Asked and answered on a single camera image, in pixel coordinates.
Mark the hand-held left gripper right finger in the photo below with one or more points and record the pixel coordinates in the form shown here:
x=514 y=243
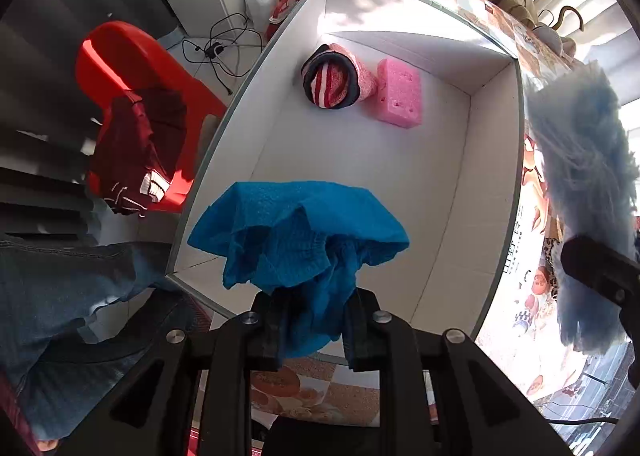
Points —
x=362 y=336

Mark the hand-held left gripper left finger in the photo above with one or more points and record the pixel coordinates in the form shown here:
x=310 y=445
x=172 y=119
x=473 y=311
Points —
x=267 y=336

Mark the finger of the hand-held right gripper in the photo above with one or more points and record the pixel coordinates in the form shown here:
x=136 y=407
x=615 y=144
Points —
x=597 y=271

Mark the light blue fluffy cloth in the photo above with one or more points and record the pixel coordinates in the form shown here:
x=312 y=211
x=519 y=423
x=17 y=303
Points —
x=585 y=161

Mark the bright blue knitted cloth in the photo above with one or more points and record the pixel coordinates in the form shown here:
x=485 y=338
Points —
x=300 y=226

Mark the white cardboard box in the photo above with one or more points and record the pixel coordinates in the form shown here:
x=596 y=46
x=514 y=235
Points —
x=375 y=196

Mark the pink sponge block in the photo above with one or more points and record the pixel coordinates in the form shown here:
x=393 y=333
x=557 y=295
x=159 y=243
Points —
x=400 y=93

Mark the pink striped sock roll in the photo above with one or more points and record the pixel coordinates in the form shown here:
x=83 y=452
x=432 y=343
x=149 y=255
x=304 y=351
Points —
x=332 y=81

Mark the person's jeans leg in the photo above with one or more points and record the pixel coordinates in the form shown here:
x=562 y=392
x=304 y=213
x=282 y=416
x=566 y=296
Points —
x=50 y=286

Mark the dark red garment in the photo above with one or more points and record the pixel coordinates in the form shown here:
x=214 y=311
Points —
x=135 y=146

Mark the brass hanger hook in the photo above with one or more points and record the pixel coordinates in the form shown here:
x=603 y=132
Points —
x=570 y=13

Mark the pile of beige clothes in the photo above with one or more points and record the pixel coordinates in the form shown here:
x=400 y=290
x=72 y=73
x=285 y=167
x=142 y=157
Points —
x=525 y=8

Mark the red plastic chair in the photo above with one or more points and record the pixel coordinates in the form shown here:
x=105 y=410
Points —
x=125 y=56

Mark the red broom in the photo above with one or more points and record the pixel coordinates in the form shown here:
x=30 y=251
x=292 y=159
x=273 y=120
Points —
x=285 y=8

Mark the white plastic jug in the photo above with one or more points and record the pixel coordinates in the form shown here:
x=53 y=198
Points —
x=265 y=1

